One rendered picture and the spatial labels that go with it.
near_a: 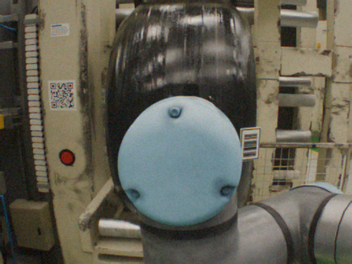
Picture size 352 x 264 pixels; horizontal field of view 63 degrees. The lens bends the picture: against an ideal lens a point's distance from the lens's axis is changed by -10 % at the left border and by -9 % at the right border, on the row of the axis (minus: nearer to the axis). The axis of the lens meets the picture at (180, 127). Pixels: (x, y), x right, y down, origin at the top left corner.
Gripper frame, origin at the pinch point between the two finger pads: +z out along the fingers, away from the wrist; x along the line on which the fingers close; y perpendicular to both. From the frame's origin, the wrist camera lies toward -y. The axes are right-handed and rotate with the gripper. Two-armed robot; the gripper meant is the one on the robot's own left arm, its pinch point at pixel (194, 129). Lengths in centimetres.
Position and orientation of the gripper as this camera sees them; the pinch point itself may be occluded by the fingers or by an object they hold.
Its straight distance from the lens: 52.8
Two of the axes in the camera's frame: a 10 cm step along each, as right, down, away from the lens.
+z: 0.7, -1.1, 9.9
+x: -10.0, -0.3, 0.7
